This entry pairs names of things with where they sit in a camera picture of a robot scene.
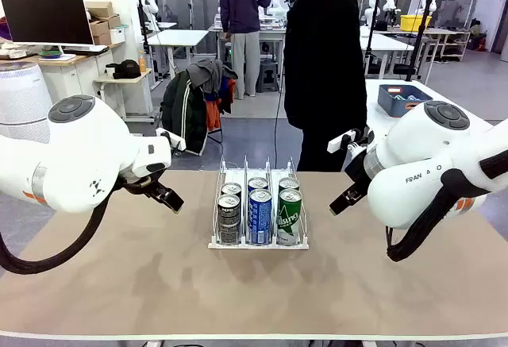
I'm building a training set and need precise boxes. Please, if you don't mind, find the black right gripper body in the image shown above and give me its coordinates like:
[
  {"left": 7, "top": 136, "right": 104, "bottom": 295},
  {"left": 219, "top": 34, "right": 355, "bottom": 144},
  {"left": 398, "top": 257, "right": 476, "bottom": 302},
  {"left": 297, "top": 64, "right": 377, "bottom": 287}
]
[{"left": 344, "top": 152, "right": 374, "bottom": 193}]

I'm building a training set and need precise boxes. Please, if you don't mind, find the white cabinet desk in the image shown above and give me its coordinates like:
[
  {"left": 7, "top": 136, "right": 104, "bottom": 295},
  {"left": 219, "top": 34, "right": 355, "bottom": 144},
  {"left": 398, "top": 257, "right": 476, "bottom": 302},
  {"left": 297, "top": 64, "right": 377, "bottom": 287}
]
[{"left": 39, "top": 44, "right": 116, "bottom": 104}]

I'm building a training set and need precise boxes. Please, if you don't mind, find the black tripod stand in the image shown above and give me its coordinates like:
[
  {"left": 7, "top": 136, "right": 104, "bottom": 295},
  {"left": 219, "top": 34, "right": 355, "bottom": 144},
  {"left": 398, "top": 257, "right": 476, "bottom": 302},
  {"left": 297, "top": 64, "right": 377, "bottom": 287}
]
[
  {"left": 364, "top": 0, "right": 383, "bottom": 76},
  {"left": 404, "top": 0, "right": 440, "bottom": 83}
]

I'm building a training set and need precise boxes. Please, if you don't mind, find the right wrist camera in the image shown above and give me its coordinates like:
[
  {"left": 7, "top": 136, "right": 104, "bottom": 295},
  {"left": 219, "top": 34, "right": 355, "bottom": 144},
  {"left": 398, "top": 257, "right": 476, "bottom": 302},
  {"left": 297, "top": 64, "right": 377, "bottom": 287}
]
[{"left": 327, "top": 131, "right": 358, "bottom": 154}]

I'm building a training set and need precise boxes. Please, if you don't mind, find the white background table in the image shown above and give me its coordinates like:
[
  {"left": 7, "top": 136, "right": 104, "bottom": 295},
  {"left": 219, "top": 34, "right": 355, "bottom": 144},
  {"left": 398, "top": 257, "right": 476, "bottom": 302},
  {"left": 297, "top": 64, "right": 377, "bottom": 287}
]
[
  {"left": 146, "top": 28, "right": 210, "bottom": 82},
  {"left": 359, "top": 25, "right": 416, "bottom": 80}
]

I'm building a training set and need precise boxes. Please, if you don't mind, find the wooden shelf desk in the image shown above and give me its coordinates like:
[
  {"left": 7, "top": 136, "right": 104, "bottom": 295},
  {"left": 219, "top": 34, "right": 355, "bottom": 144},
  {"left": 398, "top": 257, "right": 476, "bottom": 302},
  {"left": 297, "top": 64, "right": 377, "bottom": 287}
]
[{"left": 412, "top": 27, "right": 471, "bottom": 62}]

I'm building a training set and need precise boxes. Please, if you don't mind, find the black stool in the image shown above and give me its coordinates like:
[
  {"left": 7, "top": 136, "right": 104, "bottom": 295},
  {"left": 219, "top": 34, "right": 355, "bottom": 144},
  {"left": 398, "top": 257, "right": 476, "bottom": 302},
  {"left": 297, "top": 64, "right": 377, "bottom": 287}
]
[{"left": 256, "top": 60, "right": 283, "bottom": 93}]

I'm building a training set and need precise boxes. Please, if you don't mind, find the person in purple hoodie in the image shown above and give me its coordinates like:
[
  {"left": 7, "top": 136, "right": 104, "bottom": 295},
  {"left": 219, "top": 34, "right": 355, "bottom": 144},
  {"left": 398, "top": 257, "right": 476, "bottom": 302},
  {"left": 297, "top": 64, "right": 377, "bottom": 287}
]
[{"left": 219, "top": 0, "right": 272, "bottom": 101}]

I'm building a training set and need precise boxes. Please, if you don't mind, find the thin black hanging cable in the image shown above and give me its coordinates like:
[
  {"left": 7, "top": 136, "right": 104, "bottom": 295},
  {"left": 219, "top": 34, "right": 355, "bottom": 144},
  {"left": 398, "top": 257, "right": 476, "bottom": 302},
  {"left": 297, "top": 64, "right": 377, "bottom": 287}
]
[{"left": 272, "top": 80, "right": 287, "bottom": 173}]

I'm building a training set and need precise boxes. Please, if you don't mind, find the green Chilsung cider can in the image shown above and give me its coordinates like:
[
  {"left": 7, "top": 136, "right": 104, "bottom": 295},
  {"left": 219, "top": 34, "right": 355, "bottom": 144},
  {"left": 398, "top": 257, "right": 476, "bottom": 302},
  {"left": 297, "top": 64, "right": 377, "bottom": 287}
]
[
  {"left": 278, "top": 177, "right": 301, "bottom": 194},
  {"left": 277, "top": 188, "right": 303, "bottom": 245}
]

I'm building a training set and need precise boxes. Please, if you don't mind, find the dark striped jacket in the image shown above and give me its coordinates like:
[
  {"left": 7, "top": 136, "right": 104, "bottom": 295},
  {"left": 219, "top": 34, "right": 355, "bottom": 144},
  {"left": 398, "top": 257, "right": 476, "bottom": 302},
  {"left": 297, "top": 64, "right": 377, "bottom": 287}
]
[{"left": 160, "top": 69, "right": 210, "bottom": 156}]

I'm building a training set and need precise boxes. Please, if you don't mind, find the orange garment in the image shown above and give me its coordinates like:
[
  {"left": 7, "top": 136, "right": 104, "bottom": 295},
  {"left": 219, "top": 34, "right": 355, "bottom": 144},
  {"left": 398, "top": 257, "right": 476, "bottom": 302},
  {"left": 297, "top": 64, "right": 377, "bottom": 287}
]
[{"left": 205, "top": 96, "right": 223, "bottom": 130}]

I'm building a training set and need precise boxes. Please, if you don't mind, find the white wire can dispenser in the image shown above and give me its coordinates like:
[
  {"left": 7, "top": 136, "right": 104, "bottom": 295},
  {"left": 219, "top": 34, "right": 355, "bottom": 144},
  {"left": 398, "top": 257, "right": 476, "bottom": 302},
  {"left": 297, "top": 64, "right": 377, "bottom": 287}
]
[{"left": 207, "top": 155, "right": 310, "bottom": 251}]

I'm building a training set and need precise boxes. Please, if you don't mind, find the small white side table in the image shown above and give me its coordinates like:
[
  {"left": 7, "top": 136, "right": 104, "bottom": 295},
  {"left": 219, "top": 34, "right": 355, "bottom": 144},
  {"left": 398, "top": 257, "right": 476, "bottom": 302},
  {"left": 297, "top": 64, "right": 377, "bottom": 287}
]
[{"left": 93, "top": 69, "right": 156, "bottom": 124}]

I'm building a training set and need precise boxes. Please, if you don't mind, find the large white table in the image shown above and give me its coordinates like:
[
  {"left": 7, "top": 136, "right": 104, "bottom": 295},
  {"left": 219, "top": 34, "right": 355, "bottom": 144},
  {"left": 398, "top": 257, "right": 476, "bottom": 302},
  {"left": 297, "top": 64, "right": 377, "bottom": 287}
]
[{"left": 364, "top": 79, "right": 493, "bottom": 133}]

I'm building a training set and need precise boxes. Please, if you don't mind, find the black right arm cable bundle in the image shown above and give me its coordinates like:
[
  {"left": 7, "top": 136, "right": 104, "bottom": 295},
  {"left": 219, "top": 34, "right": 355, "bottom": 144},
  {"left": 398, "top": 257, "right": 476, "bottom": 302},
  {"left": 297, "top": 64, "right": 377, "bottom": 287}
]
[{"left": 387, "top": 150, "right": 508, "bottom": 263}]

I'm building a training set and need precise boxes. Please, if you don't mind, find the person in black jacket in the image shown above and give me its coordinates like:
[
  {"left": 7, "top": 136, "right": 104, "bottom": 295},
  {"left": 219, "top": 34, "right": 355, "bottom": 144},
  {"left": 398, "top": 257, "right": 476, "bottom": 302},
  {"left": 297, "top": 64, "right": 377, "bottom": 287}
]
[{"left": 283, "top": 0, "right": 369, "bottom": 172}]

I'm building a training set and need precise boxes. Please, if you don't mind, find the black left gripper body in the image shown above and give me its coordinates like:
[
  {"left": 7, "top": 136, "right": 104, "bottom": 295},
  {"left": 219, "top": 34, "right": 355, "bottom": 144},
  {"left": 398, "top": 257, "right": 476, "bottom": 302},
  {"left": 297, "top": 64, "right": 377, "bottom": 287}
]
[{"left": 117, "top": 175, "right": 162, "bottom": 199}]

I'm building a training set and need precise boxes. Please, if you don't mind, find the yellow crate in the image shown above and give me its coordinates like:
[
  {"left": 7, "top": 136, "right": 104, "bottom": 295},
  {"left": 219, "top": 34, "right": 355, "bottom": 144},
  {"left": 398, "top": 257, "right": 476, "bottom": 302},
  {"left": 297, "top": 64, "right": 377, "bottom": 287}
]
[{"left": 399, "top": 13, "right": 433, "bottom": 33}]

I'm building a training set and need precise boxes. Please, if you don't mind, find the blue plastic bin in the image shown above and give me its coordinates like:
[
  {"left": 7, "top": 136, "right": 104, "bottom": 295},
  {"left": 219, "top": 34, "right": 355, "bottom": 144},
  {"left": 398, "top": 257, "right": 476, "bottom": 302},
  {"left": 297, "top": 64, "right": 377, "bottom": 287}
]
[{"left": 376, "top": 83, "right": 434, "bottom": 119}]

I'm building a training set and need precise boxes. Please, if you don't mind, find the black Pepsi can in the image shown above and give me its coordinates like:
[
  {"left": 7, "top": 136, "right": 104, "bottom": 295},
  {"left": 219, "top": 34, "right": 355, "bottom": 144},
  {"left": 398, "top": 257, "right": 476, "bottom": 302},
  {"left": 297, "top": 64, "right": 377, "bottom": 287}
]
[
  {"left": 221, "top": 182, "right": 243, "bottom": 205},
  {"left": 217, "top": 194, "right": 242, "bottom": 245}
]

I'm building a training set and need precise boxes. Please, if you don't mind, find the white air purifier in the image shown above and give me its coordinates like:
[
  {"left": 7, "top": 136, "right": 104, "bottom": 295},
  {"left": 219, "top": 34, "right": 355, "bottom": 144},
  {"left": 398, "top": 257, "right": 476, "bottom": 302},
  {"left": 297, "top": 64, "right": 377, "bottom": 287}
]
[{"left": 0, "top": 60, "right": 52, "bottom": 145}]

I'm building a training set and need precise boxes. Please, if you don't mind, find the gray garment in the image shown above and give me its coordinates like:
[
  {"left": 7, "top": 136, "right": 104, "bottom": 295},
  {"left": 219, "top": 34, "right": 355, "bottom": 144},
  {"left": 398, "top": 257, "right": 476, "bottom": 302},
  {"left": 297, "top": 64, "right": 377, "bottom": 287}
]
[{"left": 186, "top": 60, "right": 239, "bottom": 96}]

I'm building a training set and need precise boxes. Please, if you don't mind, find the black cap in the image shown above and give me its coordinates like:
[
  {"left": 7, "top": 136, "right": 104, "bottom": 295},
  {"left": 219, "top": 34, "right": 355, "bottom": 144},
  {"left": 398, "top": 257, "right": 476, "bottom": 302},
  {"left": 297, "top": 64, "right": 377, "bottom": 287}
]
[{"left": 105, "top": 59, "right": 142, "bottom": 80}]

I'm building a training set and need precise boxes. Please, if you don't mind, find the black computer monitor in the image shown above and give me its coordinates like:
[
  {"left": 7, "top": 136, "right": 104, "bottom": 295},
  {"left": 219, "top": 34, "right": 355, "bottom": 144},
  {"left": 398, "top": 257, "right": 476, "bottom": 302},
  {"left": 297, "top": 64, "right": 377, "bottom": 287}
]
[{"left": 0, "top": 0, "right": 95, "bottom": 60}]

